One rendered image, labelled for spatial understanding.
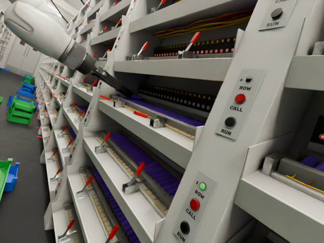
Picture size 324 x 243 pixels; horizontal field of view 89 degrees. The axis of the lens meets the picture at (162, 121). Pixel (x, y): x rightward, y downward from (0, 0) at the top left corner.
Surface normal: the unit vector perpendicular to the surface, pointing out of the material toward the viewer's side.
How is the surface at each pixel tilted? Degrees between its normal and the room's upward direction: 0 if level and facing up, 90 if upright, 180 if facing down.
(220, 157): 90
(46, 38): 99
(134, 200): 21
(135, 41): 90
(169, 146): 111
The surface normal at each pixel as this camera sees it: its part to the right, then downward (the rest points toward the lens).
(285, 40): -0.70, -0.28
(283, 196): 0.11, -0.96
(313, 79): -0.80, 0.07
